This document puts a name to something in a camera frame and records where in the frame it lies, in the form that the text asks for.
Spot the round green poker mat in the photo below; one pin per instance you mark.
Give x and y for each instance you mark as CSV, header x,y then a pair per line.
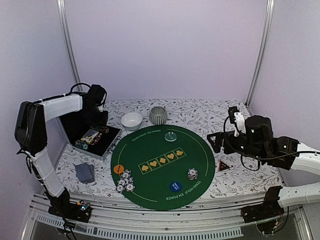
x,y
155,163

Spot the aluminium poker chip case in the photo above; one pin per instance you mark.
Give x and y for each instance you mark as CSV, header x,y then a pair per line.
x,y
102,142

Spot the clear acrylic dealer button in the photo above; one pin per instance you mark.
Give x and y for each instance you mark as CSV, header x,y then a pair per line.
x,y
170,136

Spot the orange big blind button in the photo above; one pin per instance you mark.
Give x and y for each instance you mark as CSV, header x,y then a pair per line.
x,y
118,169

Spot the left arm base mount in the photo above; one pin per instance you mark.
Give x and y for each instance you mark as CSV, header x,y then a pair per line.
x,y
70,211

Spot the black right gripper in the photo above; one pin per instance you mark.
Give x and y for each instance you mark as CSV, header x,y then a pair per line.
x,y
228,136

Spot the blue poker chip stack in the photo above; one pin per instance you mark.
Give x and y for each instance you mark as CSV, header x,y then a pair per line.
x,y
192,174

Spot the poker chip row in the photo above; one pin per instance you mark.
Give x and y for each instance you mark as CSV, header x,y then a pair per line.
x,y
103,129
81,145

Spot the white ceramic bowl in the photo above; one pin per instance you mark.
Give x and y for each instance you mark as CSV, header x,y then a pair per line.
x,y
131,121

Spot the poker chip row lower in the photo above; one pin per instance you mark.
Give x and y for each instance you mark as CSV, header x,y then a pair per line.
x,y
81,145

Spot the blue small blind button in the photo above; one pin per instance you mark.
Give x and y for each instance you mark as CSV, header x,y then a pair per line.
x,y
175,186

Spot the striped grey ceramic cup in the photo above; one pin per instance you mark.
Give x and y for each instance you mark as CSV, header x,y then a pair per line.
x,y
158,115

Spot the black triangular all-in marker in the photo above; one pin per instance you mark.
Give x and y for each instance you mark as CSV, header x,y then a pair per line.
x,y
223,166

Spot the left aluminium frame post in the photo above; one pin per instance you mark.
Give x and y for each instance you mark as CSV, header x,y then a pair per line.
x,y
61,7

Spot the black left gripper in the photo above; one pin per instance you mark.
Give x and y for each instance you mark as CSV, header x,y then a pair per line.
x,y
102,122

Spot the boxed card deck in case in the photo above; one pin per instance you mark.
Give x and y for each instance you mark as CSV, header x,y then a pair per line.
x,y
89,136

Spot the blue poker chips pile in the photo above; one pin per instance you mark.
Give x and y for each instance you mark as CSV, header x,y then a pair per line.
x,y
125,182

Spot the aluminium frame post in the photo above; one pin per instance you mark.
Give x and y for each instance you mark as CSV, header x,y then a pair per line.
x,y
270,4
61,7

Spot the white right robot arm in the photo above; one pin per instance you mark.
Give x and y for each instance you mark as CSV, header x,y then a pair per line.
x,y
253,138

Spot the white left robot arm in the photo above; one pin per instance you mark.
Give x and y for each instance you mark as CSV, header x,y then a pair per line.
x,y
80,112

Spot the poker chip row upper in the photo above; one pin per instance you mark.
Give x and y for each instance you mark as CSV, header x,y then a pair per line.
x,y
103,129

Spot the right aluminium frame post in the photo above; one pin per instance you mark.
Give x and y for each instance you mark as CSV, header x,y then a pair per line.
x,y
270,4

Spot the grey playing card deck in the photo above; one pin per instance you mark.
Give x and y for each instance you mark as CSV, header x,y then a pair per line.
x,y
85,173

